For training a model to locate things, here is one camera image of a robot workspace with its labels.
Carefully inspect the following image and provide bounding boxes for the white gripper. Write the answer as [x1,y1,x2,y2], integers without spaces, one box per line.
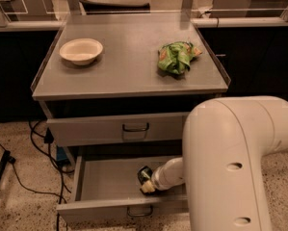
[141,158,184,193]

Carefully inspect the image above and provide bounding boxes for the green soda can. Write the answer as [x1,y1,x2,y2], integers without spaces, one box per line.
[137,166,157,195]

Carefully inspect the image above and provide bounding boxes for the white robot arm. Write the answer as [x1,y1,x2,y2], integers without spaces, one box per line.
[141,96,288,231]

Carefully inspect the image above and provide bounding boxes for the open grey middle drawer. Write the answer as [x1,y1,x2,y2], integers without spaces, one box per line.
[57,145,188,224]

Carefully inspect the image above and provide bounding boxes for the closed grey top drawer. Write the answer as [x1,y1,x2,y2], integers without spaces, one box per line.
[47,113,188,146]

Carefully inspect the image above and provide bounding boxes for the grey metal drawer cabinet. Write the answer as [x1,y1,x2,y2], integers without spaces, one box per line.
[32,13,230,160]

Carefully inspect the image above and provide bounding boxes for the blue power box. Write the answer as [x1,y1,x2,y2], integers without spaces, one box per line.
[56,146,69,165]

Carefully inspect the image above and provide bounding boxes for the green crumpled chip bag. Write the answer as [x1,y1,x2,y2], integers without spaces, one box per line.
[157,41,201,75]

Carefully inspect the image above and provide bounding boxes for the white paper bowl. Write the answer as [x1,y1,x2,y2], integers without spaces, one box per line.
[59,38,103,65]

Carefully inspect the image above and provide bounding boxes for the clear acrylic barrier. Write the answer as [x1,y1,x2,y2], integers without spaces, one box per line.
[0,0,288,31]

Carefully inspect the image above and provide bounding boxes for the black floor cables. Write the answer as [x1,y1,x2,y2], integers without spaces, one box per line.
[0,118,75,231]

